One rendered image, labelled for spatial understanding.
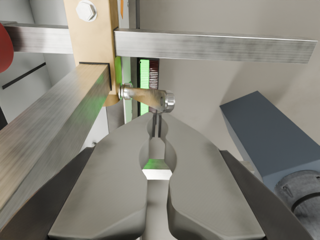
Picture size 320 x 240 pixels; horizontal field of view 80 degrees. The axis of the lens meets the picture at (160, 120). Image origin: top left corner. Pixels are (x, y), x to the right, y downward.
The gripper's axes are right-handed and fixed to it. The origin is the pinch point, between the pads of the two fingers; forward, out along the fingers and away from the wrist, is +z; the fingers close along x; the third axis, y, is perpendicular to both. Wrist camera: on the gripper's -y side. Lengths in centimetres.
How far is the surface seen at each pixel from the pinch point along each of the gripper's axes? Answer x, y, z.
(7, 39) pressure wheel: -16.8, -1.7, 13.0
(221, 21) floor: 34, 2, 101
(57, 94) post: -8.3, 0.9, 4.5
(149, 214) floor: 0, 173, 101
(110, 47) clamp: -5.5, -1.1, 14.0
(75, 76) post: -8.3, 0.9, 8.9
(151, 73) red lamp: -0.7, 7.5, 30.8
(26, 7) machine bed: -27.7, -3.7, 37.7
